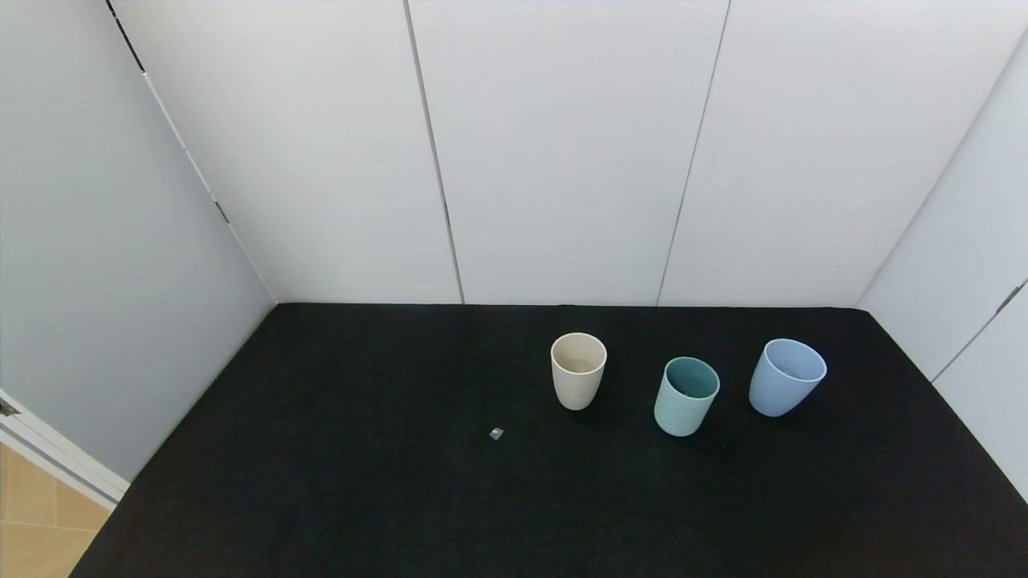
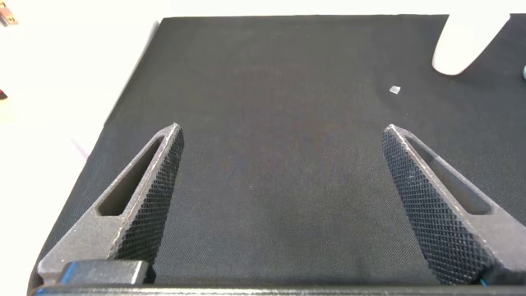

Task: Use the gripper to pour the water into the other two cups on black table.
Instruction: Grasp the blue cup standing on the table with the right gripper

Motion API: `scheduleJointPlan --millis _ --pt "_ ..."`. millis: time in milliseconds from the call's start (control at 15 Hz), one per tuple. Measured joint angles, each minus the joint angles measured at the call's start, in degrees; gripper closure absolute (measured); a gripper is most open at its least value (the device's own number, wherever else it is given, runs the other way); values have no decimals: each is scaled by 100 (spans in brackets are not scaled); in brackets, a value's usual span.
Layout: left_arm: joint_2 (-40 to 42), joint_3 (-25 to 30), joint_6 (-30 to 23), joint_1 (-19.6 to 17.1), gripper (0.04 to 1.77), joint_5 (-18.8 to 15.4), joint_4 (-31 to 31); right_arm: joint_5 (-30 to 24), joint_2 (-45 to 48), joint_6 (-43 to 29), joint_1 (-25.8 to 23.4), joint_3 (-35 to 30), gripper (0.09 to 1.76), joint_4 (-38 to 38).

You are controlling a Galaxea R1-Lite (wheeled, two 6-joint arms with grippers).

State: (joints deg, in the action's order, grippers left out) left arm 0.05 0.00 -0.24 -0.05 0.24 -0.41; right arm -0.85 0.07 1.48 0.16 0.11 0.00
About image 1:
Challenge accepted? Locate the light blue plastic cup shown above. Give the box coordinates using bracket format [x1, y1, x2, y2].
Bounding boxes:
[749, 338, 828, 418]

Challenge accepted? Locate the beige plastic cup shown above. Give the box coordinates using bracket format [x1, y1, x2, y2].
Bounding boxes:
[551, 332, 608, 411]

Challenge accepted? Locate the teal plastic cup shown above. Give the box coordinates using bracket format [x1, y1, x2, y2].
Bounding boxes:
[654, 356, 721, 438]

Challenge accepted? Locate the white door frame trim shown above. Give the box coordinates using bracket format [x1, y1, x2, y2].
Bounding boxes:
[0, 389, 131, 511]

